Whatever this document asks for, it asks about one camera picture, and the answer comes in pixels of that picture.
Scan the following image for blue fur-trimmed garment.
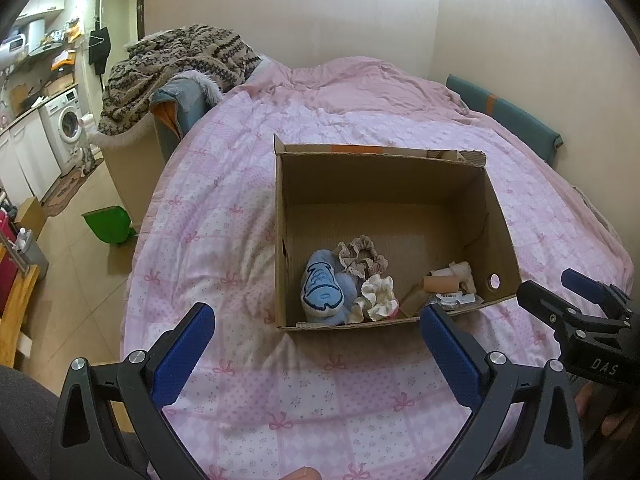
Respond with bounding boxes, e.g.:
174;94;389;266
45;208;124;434
149;71;224;161

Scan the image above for pink checked quilt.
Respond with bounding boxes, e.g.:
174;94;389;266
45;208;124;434
120;95;633;480

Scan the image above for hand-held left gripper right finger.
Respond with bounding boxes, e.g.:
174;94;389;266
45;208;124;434
419;302;586;480

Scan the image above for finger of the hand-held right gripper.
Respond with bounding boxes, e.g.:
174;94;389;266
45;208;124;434
516;280;581;341
560;268;633;321

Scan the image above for beige lace scrunchie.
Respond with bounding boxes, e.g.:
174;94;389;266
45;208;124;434
336;236;375;277

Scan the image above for white washing machine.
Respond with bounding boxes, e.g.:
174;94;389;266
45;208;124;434
39;87;86;171

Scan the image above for brown patterned knitted blanket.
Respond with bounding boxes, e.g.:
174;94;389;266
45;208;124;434
90;24;262;147

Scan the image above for person's left leg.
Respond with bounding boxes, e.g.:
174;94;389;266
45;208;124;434
0;365;68;480

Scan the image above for beige bandage roll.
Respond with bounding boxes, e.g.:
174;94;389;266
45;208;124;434
424;275;462;294

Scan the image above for wooden chair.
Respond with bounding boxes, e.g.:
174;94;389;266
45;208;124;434
0;260;41;367

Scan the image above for white water heater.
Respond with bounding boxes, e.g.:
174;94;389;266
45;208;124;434
25;19;48;56

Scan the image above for beige sofa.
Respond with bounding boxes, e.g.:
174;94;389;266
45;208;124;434
102;130;171;226

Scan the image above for green dustpan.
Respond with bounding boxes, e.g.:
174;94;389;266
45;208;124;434
81;205;137;247

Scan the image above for small cardboard box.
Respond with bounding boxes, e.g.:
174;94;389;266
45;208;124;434
15;196;48;233

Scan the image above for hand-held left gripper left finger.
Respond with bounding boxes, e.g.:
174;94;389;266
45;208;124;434
50;302;217;480

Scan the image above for grey waste bin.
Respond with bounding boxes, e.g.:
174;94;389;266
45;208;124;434
12;230;49;281

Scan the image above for white floor cabinets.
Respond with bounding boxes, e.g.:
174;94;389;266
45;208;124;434
0;110;53;206

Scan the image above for black hanging garment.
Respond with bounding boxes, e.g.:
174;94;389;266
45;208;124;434
89;25;112;76

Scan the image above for taupe scrunchie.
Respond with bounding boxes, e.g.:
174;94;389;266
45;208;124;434
360;252;389;279

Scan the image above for metal handrail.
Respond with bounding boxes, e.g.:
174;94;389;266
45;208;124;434
0;232;28;277

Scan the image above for red suitcase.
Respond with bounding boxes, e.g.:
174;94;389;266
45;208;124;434
0;210;26;313

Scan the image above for patterned floor rug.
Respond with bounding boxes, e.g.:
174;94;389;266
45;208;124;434
40;157;106;218

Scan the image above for grey tabby cat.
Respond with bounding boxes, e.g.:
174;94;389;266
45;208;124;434
70;142;98;176

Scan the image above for brown cardboard box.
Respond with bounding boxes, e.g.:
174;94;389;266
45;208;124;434
272;133;523;333

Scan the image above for teal headboard cushion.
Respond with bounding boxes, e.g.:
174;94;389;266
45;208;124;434
445;74;563;163

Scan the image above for person's right hand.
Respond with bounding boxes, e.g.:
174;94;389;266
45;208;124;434
572;382;640;438

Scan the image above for plain pink bedsheet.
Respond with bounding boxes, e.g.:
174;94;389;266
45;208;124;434
222;55;471;128

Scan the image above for plastic bag with white item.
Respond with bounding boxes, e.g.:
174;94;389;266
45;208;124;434
427;291;484;315

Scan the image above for white scrunchie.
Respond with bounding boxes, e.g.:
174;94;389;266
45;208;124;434
350;275;399;323

